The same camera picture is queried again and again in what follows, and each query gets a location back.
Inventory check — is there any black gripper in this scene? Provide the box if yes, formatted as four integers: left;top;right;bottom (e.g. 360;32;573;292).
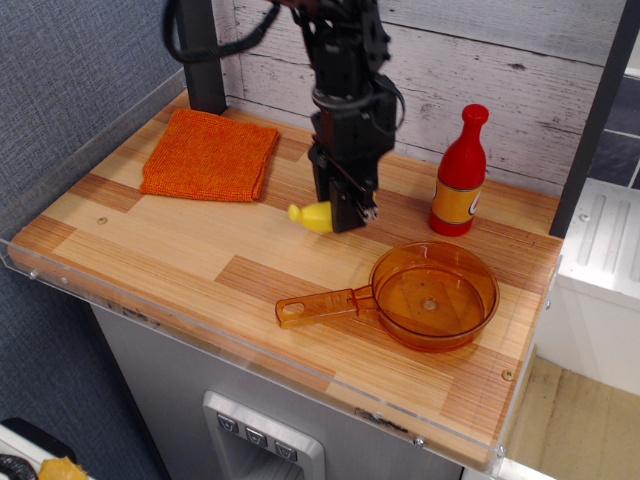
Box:
309;44;396;233

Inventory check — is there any yellow toy banana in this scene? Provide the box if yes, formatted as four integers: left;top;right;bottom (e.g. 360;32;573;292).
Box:
287;201;333;233

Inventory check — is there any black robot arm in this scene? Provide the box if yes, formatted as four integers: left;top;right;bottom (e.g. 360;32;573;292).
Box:
285;1;405;233

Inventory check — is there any orange transparent toy pot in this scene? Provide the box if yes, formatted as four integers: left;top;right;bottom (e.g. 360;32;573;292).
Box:
275;242;500;352

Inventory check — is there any red toy sauce bottle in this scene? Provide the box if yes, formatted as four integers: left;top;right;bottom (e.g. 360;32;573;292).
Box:
429;104;489;237

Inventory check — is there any orange folded cloth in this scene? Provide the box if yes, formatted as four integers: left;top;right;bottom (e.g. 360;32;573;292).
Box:
140;108;279;202

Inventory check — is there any grey toy fridge cabinet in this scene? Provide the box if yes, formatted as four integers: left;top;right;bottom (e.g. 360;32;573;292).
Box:
94;307;463;479

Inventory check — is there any silver dispenser panel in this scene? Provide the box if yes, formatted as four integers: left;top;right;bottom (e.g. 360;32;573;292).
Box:
202;391;326;479

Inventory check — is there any white toy sink unit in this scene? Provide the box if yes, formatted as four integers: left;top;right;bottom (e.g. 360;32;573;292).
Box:
534;179;639;394

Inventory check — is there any yellow object bottom left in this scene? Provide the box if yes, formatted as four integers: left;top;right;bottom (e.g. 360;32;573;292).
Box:
38;457;90;480

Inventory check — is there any black cable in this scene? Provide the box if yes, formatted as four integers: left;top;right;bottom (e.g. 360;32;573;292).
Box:
162;0;281;64

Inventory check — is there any dark grey vertical post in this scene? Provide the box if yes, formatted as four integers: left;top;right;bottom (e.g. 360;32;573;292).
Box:
175;0;230;115

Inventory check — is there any dark right frame post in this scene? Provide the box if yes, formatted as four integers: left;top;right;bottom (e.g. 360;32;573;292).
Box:
549;0;639;239

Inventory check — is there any black braided hose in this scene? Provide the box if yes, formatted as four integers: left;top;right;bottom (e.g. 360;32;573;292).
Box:
0;453;39;480

